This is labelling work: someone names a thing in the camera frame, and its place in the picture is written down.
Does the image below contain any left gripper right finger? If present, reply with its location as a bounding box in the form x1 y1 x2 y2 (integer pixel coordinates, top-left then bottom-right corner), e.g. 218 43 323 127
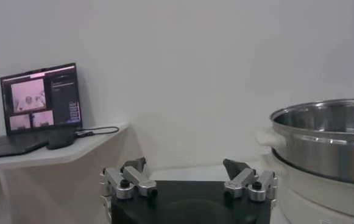
222 158 278 203

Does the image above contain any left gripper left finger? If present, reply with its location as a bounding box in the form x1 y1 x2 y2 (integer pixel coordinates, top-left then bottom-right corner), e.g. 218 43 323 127
99 156 158 201

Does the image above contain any stainless steel steamer basket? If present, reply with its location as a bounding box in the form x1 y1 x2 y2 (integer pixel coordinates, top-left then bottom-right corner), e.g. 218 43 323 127
255 97 354 186

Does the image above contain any white side table with mouse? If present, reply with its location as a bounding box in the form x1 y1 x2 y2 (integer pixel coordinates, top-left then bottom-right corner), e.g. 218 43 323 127
0 122 131 224

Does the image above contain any black computer mouse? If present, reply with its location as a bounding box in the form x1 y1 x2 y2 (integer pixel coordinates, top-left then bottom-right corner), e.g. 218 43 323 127
46 128 77 150

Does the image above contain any black laptop beside mouse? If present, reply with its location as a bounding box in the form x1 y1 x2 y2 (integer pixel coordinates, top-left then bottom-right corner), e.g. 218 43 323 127
0 63 83 159

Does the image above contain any black usb hub cable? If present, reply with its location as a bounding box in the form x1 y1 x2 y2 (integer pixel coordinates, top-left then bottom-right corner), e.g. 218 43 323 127
74 125 121 139

